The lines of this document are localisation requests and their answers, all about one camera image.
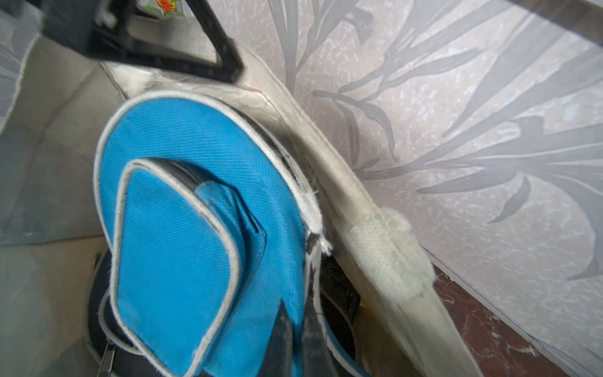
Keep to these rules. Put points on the beige canvas bag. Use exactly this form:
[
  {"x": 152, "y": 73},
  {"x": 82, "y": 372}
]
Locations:
[{"x": 55, "y": 105}]

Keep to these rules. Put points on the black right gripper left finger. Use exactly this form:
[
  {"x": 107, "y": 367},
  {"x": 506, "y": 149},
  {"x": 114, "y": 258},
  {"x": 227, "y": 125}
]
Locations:
[{"x": 278, "y": 358}]

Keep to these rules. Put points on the blue paddle case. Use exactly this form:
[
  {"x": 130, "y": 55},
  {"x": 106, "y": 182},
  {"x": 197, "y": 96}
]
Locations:
[{"x": 210, "y": 224}]

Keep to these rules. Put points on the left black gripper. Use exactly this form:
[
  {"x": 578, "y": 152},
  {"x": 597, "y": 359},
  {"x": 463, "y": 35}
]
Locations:
[{"x": 117, "y": 31}]

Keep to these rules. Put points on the black paddle case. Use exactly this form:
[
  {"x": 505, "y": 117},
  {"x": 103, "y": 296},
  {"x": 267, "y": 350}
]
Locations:
[{"x": 116, "y": 355}]

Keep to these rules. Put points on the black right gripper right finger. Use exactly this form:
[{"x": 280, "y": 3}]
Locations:
[{"x": 316, "y": 358}]

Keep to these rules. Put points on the green artificial plant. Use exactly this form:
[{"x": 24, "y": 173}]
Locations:
[{"x": 162, "y": 8}]

